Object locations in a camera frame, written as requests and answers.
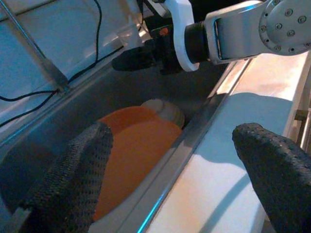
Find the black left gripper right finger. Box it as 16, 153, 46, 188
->
232, 122, 311, 233

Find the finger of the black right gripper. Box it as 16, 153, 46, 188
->
111, 45, 160, 72

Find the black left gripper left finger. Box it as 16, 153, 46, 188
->
18, 120, 115, 233

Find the orange plate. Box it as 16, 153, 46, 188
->
93, 119, 183, 222

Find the white kitchen cabinet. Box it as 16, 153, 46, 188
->
281, 50, 311, 156

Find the stainless steel sink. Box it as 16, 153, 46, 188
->
0, 46, 251, 233

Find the pale grey bowl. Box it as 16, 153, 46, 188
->
140, 98, 185, 128

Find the metal faucet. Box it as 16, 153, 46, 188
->
0, 0, 71, 93

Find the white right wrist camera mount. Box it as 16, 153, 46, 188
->
157, 0, 201, 72

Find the black power cable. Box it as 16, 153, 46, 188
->
0, 90, 59, 128
68, 0, 123, 84
0, 89, 59, 101

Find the metal drawer handle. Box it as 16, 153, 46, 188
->
294, 108, 311, 150

